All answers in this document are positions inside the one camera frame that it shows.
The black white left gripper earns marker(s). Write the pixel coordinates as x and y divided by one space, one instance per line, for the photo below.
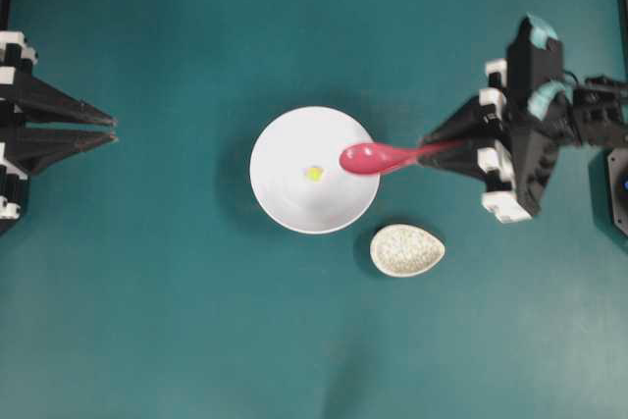
27 152

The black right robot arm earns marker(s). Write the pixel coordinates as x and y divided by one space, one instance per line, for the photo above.
592 113

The pink plastic soup spoon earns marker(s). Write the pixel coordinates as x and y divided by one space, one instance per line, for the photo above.
376 158

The yellow hexagonal prism block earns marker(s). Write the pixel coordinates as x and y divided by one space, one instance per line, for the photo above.
314 173

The white round bowl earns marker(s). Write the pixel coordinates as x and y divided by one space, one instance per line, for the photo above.
296 140

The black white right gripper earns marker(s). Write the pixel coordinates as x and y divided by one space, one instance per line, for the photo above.
520 109

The speckled ceramic spoon rest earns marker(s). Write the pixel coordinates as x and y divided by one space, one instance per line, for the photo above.
404 251

